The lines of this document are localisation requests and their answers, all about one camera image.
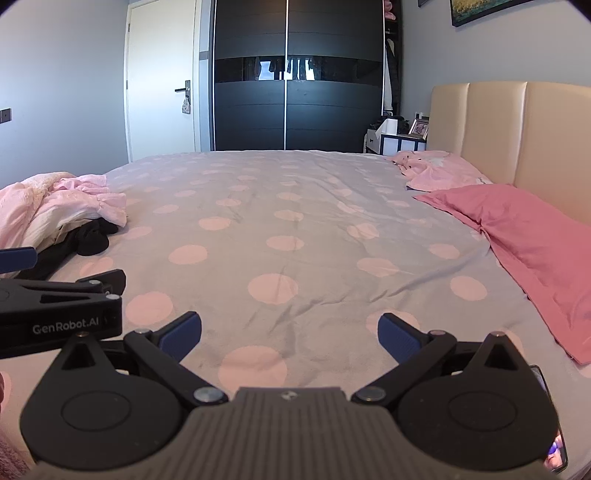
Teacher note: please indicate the white bedside table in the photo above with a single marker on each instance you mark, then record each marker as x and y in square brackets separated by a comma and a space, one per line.
[392, 144]

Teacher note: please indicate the bed with polka dot duvet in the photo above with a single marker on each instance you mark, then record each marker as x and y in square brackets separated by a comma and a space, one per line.
[295, 221]

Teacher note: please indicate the small hanging pouch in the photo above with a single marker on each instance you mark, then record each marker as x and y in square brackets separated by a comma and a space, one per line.
[186, 105]

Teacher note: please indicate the pink ruffled garment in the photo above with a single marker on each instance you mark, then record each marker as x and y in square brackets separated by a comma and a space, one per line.
[92, 198]

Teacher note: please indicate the cream garment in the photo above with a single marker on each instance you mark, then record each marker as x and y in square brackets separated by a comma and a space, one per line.
[51, 179]

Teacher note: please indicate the dark wall switch panel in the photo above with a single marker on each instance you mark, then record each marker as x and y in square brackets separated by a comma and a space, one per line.
[4, 115]

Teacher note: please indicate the photo frame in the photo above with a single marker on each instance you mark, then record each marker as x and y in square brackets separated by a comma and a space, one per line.
[419, 129]

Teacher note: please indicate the black garment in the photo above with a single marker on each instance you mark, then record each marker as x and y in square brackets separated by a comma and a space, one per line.
[87, 242]

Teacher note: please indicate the dark pink pillow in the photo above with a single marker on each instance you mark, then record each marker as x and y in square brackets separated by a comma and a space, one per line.
[531, 240]

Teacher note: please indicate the pink folded clothes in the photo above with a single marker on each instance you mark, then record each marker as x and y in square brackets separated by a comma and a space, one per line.
[390, 9]

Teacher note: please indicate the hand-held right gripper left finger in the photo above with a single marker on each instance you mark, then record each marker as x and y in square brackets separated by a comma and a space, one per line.
[182, 337]

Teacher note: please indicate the light pink printed pillow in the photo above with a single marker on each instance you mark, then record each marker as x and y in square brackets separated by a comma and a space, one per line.
[443, 173]

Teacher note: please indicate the hanging dark clothes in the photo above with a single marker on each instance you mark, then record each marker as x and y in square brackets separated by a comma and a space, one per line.
[392, 78]

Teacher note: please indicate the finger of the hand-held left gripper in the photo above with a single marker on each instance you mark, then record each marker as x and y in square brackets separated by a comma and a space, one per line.
[108, 279]
[18, 259]

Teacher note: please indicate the white door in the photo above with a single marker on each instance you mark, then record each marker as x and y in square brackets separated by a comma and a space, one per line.
[157, 92]

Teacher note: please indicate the white container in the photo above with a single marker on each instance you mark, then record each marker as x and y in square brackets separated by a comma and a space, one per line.
[391, 126]

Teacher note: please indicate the smartphone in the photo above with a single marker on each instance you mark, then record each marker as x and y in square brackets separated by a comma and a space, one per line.
[556, 454]

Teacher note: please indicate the framed wall picture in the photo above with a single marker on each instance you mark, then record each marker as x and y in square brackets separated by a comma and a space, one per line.
[480, 9]

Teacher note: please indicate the cream padded headboard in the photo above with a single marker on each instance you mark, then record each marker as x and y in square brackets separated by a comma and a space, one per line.
[554, 138]

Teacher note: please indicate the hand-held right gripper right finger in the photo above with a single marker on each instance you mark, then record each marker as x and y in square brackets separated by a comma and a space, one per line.
[397, 339]

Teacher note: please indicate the black sliding wardrobe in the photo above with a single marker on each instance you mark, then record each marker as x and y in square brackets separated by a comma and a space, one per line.
[323, 115]

